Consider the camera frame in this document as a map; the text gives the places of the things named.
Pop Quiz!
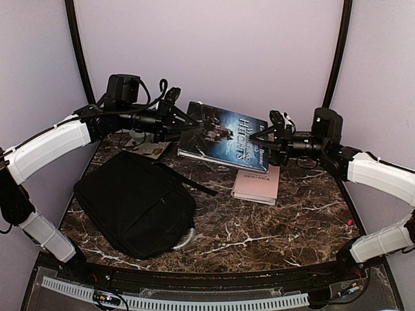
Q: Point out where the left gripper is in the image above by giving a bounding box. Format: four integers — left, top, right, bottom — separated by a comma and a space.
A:
117, 97, 199, 142

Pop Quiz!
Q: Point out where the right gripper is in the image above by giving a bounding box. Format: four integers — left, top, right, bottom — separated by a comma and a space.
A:
250, 123, 328, 167

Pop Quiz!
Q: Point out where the dark blue book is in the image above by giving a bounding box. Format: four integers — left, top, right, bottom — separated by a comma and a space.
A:
178, 101, 268, 173

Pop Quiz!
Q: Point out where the black student bag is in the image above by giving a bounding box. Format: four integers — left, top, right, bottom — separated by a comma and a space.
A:
74, 152, 217, 260

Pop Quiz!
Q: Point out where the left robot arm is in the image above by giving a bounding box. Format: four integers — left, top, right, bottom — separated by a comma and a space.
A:
1, 99, 196, 282

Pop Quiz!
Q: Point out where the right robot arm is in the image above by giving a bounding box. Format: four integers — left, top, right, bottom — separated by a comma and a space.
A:
251, 125, 414, 281

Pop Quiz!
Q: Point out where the floral fabric coaster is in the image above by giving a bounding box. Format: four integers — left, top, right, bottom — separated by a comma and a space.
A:
122, 134, 170, 159

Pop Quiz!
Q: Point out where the celadon bowl on coaster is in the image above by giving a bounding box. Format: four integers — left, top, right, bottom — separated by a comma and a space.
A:
129, 130, 154, 144

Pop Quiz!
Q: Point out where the pink book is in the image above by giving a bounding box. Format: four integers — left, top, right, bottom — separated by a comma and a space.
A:
231, 166, 280, 205

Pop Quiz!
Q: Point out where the small circuit board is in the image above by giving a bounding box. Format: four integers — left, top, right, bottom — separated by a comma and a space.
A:
93, 291, 121, 305

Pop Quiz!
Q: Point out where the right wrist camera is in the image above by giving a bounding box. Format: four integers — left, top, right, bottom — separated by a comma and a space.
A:
311, 108, 343, 144

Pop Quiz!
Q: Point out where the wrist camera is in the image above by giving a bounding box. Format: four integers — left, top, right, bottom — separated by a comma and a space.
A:
106, 74, 141, 104
311, 108, 343, 144

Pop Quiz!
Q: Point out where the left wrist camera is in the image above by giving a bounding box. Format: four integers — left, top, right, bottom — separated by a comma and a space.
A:
106, 74, 141, 104

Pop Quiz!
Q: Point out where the right black frame post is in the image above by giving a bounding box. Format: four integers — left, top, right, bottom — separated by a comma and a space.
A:
322, 0, 353, 108

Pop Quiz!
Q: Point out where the black frame post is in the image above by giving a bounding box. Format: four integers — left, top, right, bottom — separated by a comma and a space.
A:
322, 0, 353, 108
64, 0, 96, 104

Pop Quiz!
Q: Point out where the black front rail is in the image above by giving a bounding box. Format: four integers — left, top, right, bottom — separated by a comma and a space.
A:
38, 252, 386, 292

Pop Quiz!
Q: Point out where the left black frame post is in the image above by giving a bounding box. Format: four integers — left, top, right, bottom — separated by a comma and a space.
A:
64, 0, 96, 104

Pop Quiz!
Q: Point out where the white slotted cable duct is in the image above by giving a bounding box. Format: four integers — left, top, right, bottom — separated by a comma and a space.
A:
41, 277, 309, 310

